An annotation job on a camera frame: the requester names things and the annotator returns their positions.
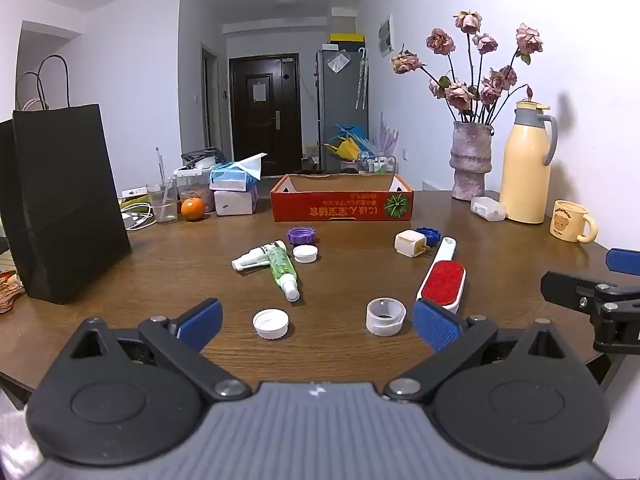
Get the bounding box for blue tissue box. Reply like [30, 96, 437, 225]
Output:
[209, 152, 268, 192]

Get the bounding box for white cable bundle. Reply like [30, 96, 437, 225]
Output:
[120, 202, 157, 231]

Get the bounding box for hanging folded umbrellas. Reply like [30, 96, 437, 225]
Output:
[355, 47, 369, 111]

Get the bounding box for white charger plug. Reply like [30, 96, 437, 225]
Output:
[394, 229, 428, 258]

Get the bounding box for red and white lint brush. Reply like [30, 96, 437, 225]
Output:
[416, 236, 467, 315]

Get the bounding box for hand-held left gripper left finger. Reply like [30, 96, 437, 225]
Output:
[60, 298, 253, 403]

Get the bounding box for wall electric panel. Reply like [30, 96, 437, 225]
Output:
[378, 16, 394, 57]

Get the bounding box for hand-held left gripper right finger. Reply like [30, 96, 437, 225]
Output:
[382, 298, 576, 405]

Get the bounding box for yellow thermos jug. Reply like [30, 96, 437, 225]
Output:
[499, 101, 558, 224]

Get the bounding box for blue folding rack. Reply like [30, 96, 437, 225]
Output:
[332, 122, 373, 153]

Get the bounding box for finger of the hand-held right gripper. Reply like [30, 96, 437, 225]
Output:
[541, 271, 640, 356]
[606, 249, 640, 277]

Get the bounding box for white ring cap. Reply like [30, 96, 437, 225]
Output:
[366, 298, 407, 336]

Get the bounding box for white and purple tissue pack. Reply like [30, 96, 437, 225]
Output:
[213, 185, 259, 217]

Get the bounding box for trolley with bottles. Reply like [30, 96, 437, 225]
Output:
[357, 155, 398, 176]

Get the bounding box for green spray bottle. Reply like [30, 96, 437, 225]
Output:
[267, 247, 301, 302]

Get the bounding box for clear glass cup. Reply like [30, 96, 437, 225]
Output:
[146, 181, 179, 224]

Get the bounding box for colourful snack packet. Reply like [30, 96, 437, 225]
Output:
[0, 270, 25, 313]

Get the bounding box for bunch of dried pink roses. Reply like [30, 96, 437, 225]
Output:
[390, 9, 544, 125]

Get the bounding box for white spray bottle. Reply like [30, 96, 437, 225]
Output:
[231, 240, 287, 272]

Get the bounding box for clear grain container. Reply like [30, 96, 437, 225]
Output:
[173, 165, 217, 213]

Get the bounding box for black crumpled bag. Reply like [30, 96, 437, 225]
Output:
[181, 147, 226, 168]

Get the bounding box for grey refrigerator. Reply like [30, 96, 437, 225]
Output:
[316, 46, 369, 173]

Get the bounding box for purple wall sticker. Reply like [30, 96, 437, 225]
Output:
[372, 112, 401, 158]

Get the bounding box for black paper bag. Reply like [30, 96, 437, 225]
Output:
[0, 55, 132, 305]

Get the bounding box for pink textured vase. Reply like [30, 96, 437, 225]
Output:
[449, 120, 495, 201]

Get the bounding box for dark brown entrance door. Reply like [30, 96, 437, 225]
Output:
[229, 53, 303, 177]

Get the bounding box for interior side door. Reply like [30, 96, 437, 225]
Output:
[201, 42, 223, 153]

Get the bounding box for yellow bear mug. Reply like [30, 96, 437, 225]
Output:
[549, 200, 599, 244]

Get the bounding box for yellow bag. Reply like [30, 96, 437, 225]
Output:
[325, 137, 361, 161]

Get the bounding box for red cardboard box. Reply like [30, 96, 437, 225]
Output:
[270, 173, 415, 222]

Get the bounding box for small white plastic box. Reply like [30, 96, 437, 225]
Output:
[470, 196, 507, 222]

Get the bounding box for wide white bottle cap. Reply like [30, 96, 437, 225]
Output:
[252, 308, 291, 339]

